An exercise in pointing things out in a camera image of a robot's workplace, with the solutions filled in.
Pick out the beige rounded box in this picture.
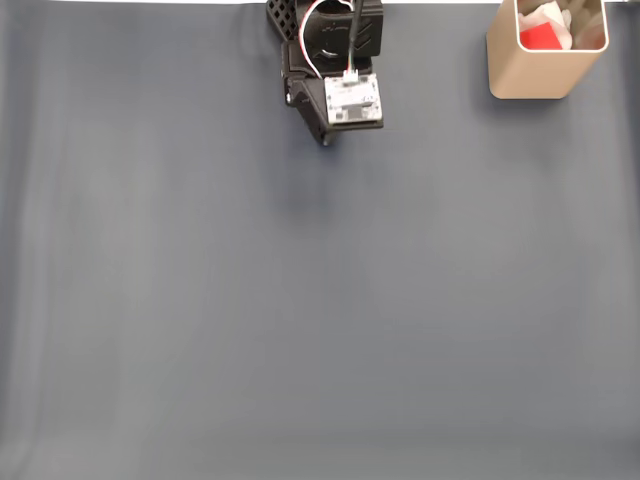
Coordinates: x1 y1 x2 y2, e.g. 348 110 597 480
486 0 612 100

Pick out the white padding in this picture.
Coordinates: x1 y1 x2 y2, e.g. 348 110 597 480
517 0 575 52

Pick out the black camera cable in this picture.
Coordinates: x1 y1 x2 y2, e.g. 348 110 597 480
344 0 367 84

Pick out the white and red cable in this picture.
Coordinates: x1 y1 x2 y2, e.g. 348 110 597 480
297 0 354 81

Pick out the red cube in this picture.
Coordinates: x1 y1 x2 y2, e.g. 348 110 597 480
519 22 565 52

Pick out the dark grey table mat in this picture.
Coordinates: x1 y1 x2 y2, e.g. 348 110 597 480
0 2 640 480

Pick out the white camera circuit board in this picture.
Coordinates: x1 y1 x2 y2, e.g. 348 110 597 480
323 71 386 127

